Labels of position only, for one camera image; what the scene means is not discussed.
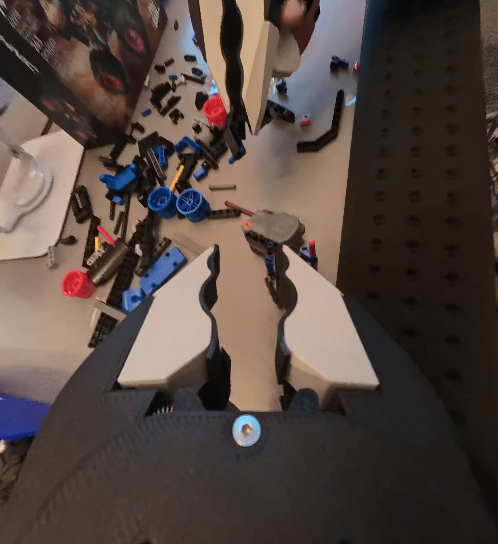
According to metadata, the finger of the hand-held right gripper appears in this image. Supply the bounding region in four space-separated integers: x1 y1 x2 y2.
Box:
198 0 250 126
244 20 301 136

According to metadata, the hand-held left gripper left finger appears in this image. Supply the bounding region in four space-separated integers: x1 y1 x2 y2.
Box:
116 244 232 394

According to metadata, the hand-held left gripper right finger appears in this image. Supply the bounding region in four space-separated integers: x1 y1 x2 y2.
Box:
274 246 380 394

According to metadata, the grey motor brick assembly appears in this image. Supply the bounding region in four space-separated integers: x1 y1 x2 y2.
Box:
240 208 319 304

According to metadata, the person's right hand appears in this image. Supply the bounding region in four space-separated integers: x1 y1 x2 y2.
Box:
279 0 321 55

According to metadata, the blue curved panel piece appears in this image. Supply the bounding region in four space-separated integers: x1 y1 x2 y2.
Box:
121 288 148 314

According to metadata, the red toy wheel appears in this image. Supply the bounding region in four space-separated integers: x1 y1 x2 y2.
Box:
202 94 229 128
61 270 97 299

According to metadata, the long black holed beam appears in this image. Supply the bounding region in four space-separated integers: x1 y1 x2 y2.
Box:
88 251 139 349

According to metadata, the grey flat tile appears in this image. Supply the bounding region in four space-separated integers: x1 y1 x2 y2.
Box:
92 297 126 321

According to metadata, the blue flat panel piece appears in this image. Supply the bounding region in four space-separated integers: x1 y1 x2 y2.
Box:
138 246 189 295

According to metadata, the pile of black building pieces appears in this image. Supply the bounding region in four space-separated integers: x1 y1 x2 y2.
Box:
98 19 249 277

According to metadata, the black bent beam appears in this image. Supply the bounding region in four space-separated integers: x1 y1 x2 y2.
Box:
296 89 345 154

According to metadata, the black cylinder piece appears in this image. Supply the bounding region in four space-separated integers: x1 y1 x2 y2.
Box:
88 241 131 284

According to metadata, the blue toy wheel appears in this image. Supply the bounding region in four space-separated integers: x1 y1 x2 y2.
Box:
148 186 177 218
177 188 211 223

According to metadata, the dark printed toy box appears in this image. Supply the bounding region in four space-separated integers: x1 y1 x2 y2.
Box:
0 0 168 149

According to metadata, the blue angled panel piece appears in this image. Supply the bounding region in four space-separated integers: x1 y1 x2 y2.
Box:
99 163 139 191

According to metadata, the black rectangular frame piece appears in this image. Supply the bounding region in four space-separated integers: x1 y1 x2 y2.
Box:
70 185 92 224

